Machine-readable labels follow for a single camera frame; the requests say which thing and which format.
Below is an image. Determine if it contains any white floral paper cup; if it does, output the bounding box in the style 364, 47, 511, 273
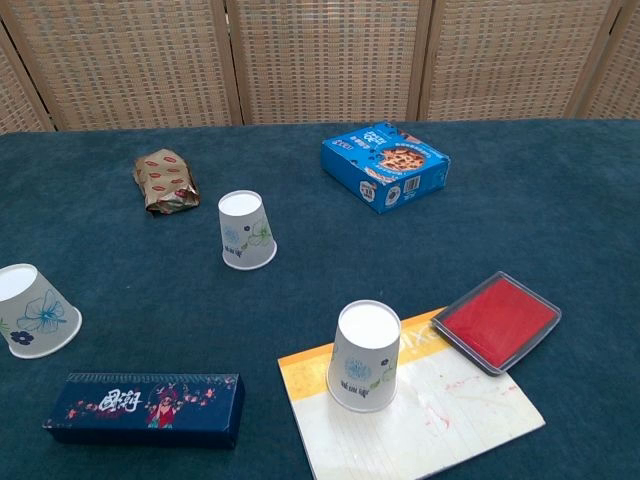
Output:
326, 299, 402, 414
217, 190, 278, 272

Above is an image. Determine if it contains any white paper cup blue flower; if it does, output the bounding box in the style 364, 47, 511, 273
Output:
0, 263, 83, 360

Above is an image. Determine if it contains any blue tablecloth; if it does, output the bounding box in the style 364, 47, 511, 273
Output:
0, 118, 640, 480

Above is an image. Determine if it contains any blue cookie box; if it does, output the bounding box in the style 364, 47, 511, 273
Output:
320, 121, 451, 215

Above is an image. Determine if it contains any brown crumpled snack wrapper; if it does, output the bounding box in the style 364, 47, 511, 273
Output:
132, 148, 201, 217

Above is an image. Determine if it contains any woven folding screen panel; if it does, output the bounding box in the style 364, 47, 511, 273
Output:
564, 9, 640, 121
224, 0, 434, 126
0, 29, 55, 134
0, 0, 245, 132
418, 0, 627, 122

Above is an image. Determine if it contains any red ink pad case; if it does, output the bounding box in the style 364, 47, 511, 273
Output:
430, 270, 563, 376

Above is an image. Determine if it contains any yellow white notebook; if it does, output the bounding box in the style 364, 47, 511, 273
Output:
277, 307, 547, 480

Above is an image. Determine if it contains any dark blue long box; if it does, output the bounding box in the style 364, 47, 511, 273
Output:
42, 371, 246, 449

